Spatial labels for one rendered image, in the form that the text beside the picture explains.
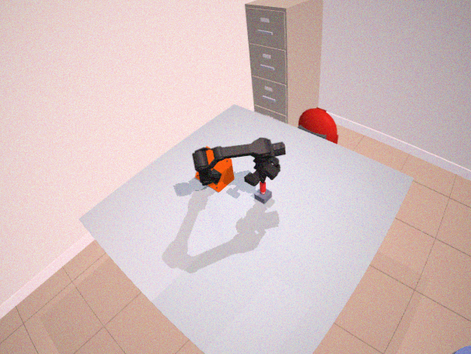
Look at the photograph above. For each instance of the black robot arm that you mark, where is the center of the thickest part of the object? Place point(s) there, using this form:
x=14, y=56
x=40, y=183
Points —
x=261, y=149

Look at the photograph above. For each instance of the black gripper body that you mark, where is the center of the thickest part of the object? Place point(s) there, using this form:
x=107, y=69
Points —
x=254, y=178

